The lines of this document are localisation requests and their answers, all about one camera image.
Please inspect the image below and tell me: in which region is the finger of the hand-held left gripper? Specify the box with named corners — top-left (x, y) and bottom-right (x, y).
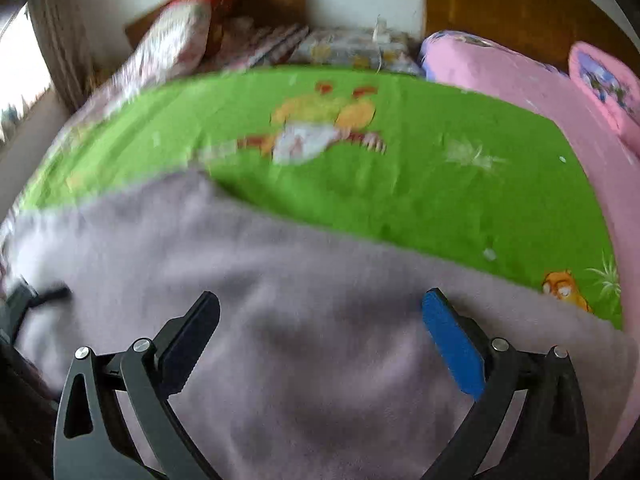
top-left (0, 276), bottom-right (72, 347)

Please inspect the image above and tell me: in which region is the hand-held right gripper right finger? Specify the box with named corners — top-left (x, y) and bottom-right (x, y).
top-left (421, 287), bottom-right (591, 480)

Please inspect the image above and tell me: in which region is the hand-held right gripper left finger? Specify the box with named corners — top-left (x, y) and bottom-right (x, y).
top-left (52, 290), bottom-right (221, 480)

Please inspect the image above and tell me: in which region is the green printed blanket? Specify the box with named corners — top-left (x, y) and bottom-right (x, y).
top-left (19, 66), bottom-right (627, 332)

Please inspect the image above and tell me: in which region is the brown patterned curtain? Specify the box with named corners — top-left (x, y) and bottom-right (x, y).
top-left (26, 0), bottom-right (97, 112)

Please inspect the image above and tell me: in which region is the pink bed sheet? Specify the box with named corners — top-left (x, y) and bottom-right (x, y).
top-left (419, 30), bottom-right (640, 461)

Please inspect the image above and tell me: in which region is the pink and white patterned quilt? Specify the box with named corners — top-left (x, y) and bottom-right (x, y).
top-left (64, 0), bottom-right (214, 128)

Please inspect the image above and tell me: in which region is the folded pink quilt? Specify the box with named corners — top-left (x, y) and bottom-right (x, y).
top-left (567, 40), bottom-right (640, 155)

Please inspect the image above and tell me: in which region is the checked bed sheet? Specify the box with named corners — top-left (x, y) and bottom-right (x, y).
top-left (219, 22), bottom-right (312, 69)

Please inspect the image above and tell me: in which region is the nightstand with patterned cloth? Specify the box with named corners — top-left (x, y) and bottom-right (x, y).
top-left (289, 28), bottom-right (427, 77)

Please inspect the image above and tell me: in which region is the tall ribbed wooden headboard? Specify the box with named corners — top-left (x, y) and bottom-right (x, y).
top-left (424, 0), bottom-right (637, 77)

